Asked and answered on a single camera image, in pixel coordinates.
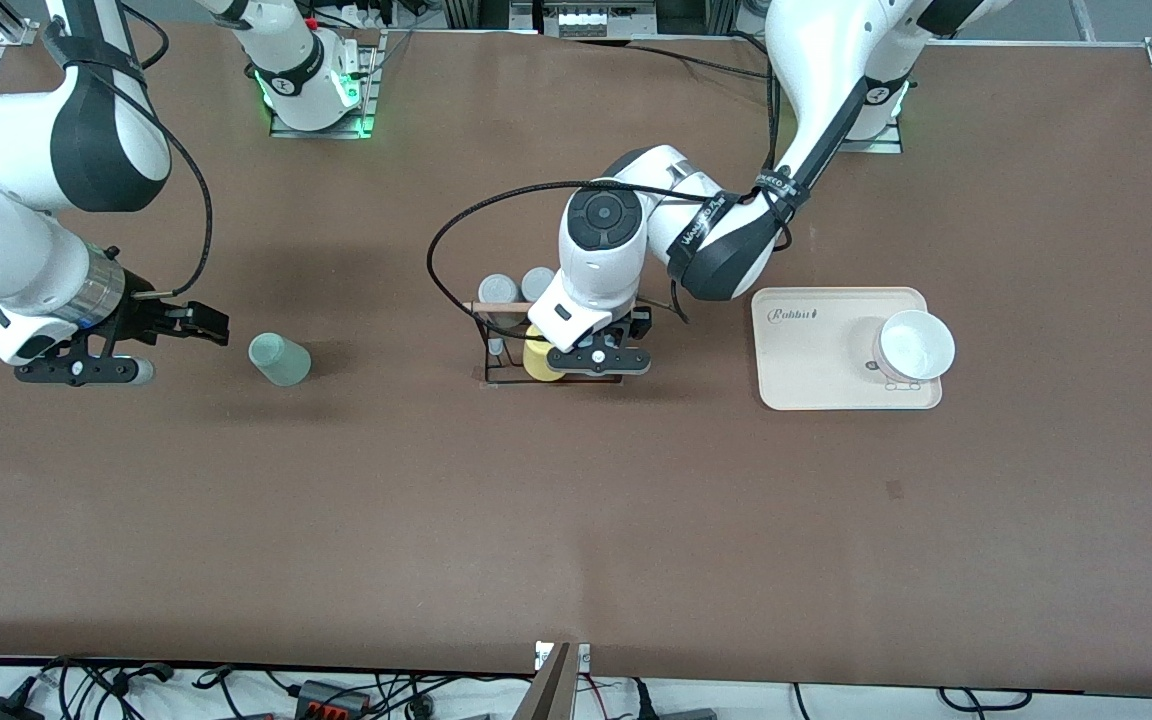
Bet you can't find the pale green plastic cup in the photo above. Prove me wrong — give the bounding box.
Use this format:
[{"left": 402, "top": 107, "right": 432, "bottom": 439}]
[{"left": 248, "top": 332, "right": 313, "bottom": 388}]

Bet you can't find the yellow plastic cup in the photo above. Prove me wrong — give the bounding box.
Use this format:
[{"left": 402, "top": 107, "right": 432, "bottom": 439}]
[{"left": 523, "top": 324, "right": 565, "bottom": 382}]

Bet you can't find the cream tray with Rabbit print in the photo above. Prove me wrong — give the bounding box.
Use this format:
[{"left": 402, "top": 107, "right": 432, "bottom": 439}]
[{"left": 751, "top": 287, "right": 944, "bottom": 412}]

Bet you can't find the white ceramic bowl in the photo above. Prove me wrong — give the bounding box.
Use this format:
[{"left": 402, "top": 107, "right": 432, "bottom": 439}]
[{"left": 872, "top": 309, "right": 957, "bottom": 383}]

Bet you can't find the white power strip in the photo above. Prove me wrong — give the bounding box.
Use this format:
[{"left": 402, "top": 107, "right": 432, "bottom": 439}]
[{"left": 541, "top": 3, "right": 619, "bottom": 37}]

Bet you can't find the black and orange connector box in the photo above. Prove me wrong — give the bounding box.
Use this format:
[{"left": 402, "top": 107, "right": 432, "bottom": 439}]
[{"left": 294, "top": 679, "right": 374, "bottom": 717}]

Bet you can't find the black wire cup rack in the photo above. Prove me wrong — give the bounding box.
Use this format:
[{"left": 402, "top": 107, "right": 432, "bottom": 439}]
[{"left": 463, "top": 298, "right": 629, "bottom": 389}]

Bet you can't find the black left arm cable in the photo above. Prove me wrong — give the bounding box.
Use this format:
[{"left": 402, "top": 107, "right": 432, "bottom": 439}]
[{"left": 426, "top": 40, "right": 812, "bottom": 346}]

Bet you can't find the black cable on table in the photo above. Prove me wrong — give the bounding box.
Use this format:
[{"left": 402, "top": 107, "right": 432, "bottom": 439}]
[{"left": 576, "top": 36, "right": 773, "bottom": 83}]

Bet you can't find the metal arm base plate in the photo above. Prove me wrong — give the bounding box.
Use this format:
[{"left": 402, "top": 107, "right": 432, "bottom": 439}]
[
  {"left": 269, "top": 28, "right": 384, "bottom": 140},
  {"left": 839, "top": 90, "right": 905, "bottom": 156}
]

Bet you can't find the white pole bracket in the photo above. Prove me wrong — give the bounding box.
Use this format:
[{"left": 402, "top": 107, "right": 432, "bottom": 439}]
[{"left": 534, "top": 641, "right": 592, "bottom": 673}]

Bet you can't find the metal camera pole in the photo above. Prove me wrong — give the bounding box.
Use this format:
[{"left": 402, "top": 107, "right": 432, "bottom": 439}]
[{"left": 514, "top": 643, "right": 577, "bottom": 720}]

